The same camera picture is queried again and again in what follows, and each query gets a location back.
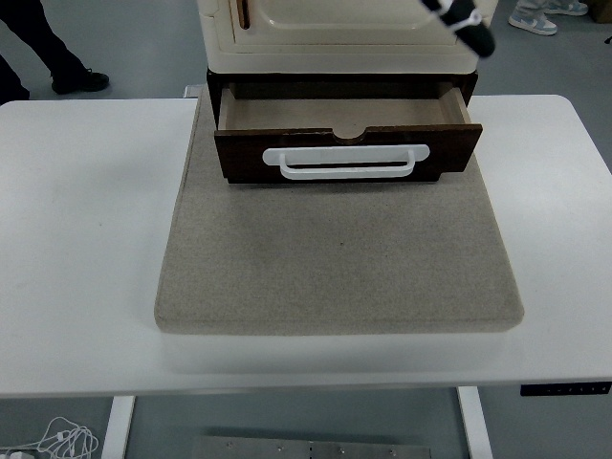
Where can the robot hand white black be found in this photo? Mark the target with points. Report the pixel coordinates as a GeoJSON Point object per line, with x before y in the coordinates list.
{"type": "Point", "coordinates": [471, 28]}

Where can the dark wooden drawer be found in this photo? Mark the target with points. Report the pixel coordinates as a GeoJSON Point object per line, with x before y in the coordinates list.
{"type": "Point", "coordinates": [239, 153]}

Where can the cream cabinet door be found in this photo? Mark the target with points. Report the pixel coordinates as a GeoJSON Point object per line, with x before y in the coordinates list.
{"type": "Point", "coordinates": [349, 14]}

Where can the cream plastic cabinet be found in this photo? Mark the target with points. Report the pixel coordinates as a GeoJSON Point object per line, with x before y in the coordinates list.
{"type": "Point", "coordinates": [344, 59]}

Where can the cardboard box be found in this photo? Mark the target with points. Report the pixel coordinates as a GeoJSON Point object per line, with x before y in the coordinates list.
{"type": "Point", "coordinates": [601, 9]}

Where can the beige felt mat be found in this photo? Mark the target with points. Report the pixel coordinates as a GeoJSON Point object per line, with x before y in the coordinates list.
{"type": "Point", "coordinates": [334, 258]}

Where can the grey floor plate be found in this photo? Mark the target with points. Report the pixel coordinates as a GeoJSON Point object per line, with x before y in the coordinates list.
{"type": "Point", "coordinates": [193, 91]}

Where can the black table control panel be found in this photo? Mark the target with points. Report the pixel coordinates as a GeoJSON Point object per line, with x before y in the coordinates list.
{"type": "Point", "coordinates": [564, 388]}

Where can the white table leg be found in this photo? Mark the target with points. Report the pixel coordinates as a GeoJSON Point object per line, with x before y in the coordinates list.
{"type": "Point", "coordinates": [117, 425]}
{"type": "Point", "coordinates": [475, 425]}

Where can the person's leg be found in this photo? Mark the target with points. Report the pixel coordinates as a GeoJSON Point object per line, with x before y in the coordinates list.
{"type": "Point", "coordinates": [43, 38]}

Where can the grey metal plate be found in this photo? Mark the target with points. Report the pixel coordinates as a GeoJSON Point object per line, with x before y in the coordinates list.
{"type": "Point", "coordinates": [311, 449]}

